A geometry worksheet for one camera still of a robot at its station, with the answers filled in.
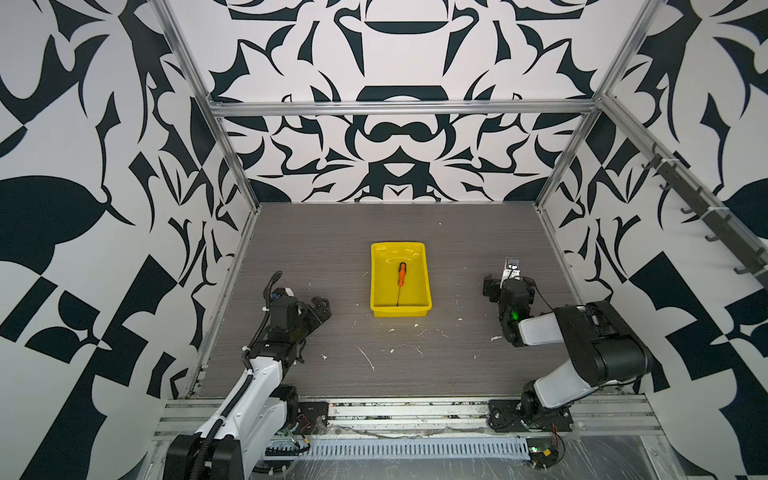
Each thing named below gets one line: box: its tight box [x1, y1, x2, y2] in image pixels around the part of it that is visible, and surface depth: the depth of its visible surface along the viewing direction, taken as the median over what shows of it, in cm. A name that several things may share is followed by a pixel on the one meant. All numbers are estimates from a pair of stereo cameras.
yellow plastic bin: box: [370, 242, 433, 318], surface depth 99 cm
